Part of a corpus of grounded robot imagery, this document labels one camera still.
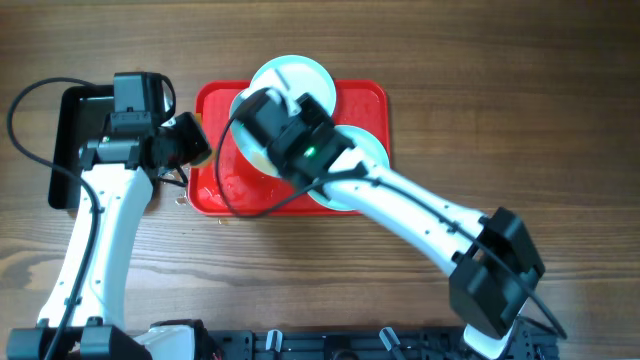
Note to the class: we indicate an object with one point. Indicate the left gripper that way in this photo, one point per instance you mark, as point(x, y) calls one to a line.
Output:
point(197, 144)

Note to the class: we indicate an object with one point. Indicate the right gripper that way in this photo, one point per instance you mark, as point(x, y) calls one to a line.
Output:
point(308, 107)

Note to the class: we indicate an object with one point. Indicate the orange green scrub sponge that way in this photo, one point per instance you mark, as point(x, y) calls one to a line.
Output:
point(205, 158)

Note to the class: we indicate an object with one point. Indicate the pale blue plate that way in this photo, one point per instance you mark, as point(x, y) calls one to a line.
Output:
point(246, 144)
point(297, 75)
point(369, 144)

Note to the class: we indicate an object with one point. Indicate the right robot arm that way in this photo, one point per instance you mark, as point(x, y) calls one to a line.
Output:
point(491, 262)

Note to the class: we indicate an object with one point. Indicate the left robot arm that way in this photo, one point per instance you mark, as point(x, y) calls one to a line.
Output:
point(120, 165)

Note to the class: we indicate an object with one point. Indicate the red plastic tray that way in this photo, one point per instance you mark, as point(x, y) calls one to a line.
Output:
point(361, 103)

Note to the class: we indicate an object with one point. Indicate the black rectangular water tray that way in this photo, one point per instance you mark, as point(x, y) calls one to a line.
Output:
point(84, 119)

